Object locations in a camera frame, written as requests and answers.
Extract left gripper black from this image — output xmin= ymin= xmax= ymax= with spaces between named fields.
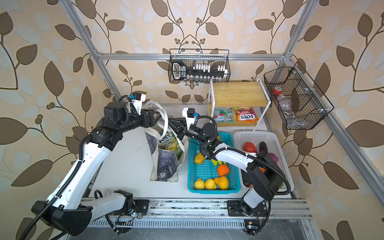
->
xmin=115 ymin=107 xmax=161 ymax=135

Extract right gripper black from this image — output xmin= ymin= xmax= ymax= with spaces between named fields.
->
xmin=167 ymin=118 xmax=208 ymax=147

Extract green snack bag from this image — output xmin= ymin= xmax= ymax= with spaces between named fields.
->
xmin=159 ymin=132 xmax=183 ymax=160

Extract white fabric grocery bag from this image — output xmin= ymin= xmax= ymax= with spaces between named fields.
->
xmin=144 ymin=101 xmax=188 ymax=183

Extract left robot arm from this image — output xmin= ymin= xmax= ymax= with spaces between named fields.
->
xmin=20 ymin=92 xmax=158 ymax=240

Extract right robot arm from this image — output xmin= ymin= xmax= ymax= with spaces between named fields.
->
xmin=168 ymin=108 xmax=292 ymax=216

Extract teal candy bag lower shelf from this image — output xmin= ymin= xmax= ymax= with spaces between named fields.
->
xmin=213 ymin=108 xmax=233 ymax=123

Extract red Fox's candy bag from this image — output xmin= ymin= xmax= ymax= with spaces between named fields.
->
xmin=235 ymin=107 xmax=259 ymax=123

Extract yellow mango fruit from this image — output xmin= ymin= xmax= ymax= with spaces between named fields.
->
xmin=194 ymin=153 xmax=205 ymax=165

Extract orange fruit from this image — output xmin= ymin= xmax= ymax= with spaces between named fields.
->
xmin=217 ymin=164 xmax=230 ymax=177

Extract red tomato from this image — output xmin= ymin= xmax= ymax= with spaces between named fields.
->
xmin=243 ymin=142 xmax=257 ymax=153

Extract teal plastic basket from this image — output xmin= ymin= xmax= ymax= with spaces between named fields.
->
xmin=188 ymin=140 xmax=241 ymax=195

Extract yellow lemon front left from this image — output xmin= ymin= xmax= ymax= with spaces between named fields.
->
xmin=194 ymin=179 xmax=205 ymax=190

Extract black tool set in basket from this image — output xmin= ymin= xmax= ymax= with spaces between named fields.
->
xmin=169 ymin=60 xmax=230 ymax=83

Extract yellow pear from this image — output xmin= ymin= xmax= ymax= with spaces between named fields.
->
xmin=214 ymin=176 xmax=230 ymax=190

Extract purple eggplant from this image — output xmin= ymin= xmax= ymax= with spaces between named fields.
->
xmin=259 ymin=142 xmax=269 ymax=154

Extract white plastic basket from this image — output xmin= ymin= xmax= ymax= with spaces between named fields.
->
xmin=234 ymin=131 xmax=295 ymax=190

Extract purple onion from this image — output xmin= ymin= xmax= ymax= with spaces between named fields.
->
xmin=269 ymin=153 xmax=280 ymax=163

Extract plastic bottle red cap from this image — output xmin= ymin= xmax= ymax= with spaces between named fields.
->
xmin=273 ymin=86 xmax=292 ymax=111

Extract white wire shelf rack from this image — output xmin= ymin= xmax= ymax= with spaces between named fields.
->
xmin=208 ymin=79 xmax=272 ymax=131

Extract black wire basket back wall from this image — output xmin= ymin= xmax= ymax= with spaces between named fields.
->
xmin=168 ymin=48 xmax=231 ymax=84

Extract black wire basket wall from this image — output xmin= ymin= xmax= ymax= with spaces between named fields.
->
xmin=168 ymin=48 xmax=231 ymax=84
xmin=264 ymin=62 xmax=334 ymax=130

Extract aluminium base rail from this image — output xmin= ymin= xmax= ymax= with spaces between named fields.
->
xmin=64 ymin=197 xmax=313 ymax=230

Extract black wire basket right wall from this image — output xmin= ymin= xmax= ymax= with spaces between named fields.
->
xmin=264 ymin=62 xmax=334 ymax=130

